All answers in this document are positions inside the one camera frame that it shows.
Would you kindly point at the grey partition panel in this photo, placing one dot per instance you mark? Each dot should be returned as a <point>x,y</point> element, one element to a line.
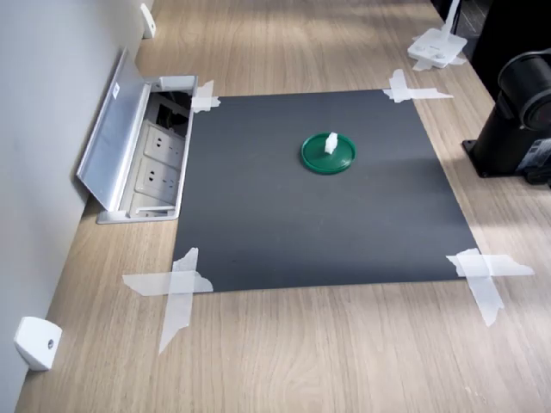
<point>43,129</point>

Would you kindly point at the small white plastic terminal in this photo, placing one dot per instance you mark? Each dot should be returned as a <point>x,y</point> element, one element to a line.
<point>330,144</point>

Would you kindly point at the silver socket box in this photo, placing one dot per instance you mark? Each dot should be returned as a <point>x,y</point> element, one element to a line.
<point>183,172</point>

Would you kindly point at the small white label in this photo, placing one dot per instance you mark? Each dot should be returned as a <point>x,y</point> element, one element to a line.
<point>116,91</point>

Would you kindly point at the white tape strip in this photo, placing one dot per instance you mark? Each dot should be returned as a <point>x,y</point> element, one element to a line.
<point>422,65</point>
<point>206,104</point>
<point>176,314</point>
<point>512,266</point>
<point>142,284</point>
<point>488,301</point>
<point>457,59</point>
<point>206,89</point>
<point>398,79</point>
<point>430,94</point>

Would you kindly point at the white stand bracket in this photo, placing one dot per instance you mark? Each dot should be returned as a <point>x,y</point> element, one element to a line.
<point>435,45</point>

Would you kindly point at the white corner bracket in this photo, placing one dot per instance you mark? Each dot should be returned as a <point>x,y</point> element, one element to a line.
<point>148,21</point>
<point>38,344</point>

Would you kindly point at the round green lid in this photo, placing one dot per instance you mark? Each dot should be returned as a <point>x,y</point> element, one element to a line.
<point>318,161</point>

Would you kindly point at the dark grey mat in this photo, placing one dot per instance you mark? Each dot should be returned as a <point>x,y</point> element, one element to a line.
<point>280,215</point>

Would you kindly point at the white power socket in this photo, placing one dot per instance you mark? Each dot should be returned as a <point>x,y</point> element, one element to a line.
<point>156,176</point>
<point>162,142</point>

